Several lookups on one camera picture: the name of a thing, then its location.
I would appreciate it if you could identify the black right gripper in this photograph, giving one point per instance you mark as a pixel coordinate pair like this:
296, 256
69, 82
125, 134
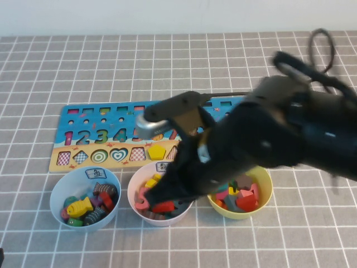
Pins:
237, 145

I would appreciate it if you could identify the red wooden number seven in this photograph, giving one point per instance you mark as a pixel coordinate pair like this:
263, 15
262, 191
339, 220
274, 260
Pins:
164, 207

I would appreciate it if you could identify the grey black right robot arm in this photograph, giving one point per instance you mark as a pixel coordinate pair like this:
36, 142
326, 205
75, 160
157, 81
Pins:
320, 125

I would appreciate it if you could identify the pink plastic bowl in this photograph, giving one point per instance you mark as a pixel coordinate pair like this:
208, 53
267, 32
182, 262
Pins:
134, 181

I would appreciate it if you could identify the orange wooden shape piece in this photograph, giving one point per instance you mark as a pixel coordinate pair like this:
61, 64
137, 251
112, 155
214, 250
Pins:
220, 204

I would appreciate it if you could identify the pink wooden shape piece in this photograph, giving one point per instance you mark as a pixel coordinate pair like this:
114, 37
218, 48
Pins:
222, 195

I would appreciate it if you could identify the yellow wooden pentagon piece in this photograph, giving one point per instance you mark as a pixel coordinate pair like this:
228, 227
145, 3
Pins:
156, 152

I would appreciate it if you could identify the grey wooden shape piece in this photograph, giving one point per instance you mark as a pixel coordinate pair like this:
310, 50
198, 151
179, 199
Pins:
230, 202

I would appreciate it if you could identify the yellow wooden plus piece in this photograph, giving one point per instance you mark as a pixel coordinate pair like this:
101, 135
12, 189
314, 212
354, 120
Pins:
232, 191

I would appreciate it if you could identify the dark green wooden shape piece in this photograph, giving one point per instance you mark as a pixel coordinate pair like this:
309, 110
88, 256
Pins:
232, 183

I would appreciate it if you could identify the brown wooden star piece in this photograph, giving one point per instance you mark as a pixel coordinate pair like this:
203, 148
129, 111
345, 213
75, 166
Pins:
245, 181

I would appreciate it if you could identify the red wooden trapezoid piece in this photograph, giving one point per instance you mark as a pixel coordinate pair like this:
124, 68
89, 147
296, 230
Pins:
246, 202

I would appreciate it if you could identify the coral wooden shape piece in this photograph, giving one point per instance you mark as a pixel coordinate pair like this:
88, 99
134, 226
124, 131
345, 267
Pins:
255, 190

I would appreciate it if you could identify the yellow plastic bowl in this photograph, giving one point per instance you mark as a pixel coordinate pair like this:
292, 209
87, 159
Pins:
265, 181

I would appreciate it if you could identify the blue wooden number puzzle board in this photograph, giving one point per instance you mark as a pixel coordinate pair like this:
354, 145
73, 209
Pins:
92, 125

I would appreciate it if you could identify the light blue plastic bowl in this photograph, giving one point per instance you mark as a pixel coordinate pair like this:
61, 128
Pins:
60, 192

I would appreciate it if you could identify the dark teal wooden number nine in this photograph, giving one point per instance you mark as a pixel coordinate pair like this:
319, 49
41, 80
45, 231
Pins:
182, 210

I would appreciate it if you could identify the yellow wooden number six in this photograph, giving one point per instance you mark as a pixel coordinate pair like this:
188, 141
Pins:
151, 182

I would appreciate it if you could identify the white paper label sticker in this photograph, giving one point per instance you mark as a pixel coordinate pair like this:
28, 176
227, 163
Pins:
162, 167

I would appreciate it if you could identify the dark brown wooden fish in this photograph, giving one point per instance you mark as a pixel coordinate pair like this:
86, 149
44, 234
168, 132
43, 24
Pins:
107, 189

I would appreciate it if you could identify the red wooden fish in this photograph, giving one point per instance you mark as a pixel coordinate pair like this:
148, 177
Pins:
107, 201

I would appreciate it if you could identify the purple wooden fish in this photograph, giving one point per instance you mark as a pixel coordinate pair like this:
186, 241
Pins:
94, 201

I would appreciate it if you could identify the dark grey wooden fish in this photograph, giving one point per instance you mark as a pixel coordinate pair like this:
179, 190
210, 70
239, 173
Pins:
93, 216

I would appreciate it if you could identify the yellow wooden fish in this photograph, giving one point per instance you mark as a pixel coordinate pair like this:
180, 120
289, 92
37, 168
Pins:
79, 208

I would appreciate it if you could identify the teal wooden fish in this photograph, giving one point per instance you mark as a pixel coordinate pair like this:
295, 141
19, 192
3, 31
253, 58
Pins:
70, 199

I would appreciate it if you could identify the green wooden fish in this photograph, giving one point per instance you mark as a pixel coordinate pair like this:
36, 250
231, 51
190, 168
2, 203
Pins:
74, 222

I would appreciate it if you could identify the orange-red wooden fish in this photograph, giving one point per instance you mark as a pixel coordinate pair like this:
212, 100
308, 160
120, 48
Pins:
63, 214

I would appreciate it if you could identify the grey white-grid tablecloth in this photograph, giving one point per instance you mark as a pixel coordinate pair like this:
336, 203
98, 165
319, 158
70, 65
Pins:
83, 69

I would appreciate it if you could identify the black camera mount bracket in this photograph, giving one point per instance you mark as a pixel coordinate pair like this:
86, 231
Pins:
189, 120

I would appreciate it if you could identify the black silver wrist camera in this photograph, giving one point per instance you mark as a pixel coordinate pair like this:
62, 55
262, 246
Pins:
173, 104

